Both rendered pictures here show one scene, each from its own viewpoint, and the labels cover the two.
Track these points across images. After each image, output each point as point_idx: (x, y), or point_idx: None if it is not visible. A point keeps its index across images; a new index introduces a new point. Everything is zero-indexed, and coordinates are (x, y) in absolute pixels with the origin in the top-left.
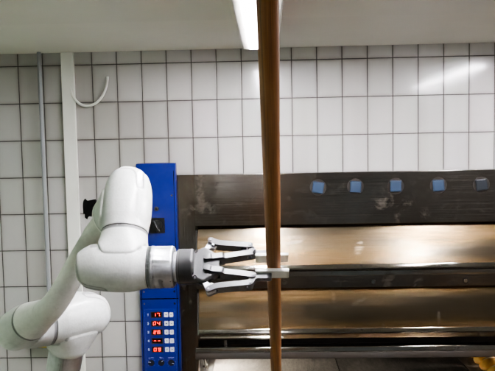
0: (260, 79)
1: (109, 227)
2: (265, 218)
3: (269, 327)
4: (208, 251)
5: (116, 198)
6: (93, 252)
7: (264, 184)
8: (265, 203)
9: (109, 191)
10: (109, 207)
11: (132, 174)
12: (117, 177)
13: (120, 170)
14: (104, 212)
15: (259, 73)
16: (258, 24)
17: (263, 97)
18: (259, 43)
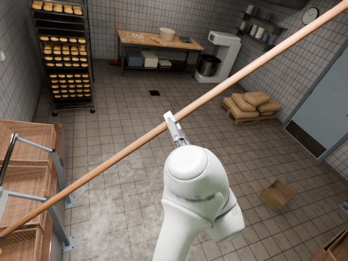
0: (307, 35)
1: (229, 191)
2: (216, 96)
3: (112, 165)
4: (184, 142)
5: (226, 174)
6: (240, 208)
7: (242, 78)
8: (228, 88)
9: (225, 180)
10: (228, 185)
11: (208, 149)
12: (219, 165)
13: (214, 160)
14: (228, 193)
15: (310, 33)
16: (335, 16)
17: (298, 42)
18: (326, 23)
